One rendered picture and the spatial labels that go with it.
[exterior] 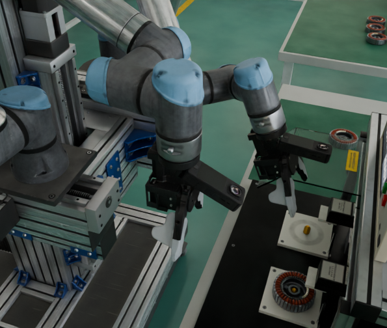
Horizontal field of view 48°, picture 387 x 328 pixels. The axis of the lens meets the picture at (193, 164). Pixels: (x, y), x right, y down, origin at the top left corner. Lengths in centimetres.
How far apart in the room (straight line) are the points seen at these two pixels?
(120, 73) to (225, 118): 264
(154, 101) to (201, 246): 175
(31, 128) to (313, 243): 86
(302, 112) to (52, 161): 121
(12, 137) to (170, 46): 46
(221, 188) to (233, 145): 229
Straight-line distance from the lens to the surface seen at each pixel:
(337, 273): 116
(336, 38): 283
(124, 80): 69
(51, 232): 133
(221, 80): 99
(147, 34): 80
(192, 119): 66
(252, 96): 92
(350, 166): 123
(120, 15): 81
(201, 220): 248
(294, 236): 140
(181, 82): 63
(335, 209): 131
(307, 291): 123
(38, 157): 118
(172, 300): 216
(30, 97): 111
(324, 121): 199
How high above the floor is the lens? 180
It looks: 39 degrees down
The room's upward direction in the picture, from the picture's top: 1 degrees clockwise
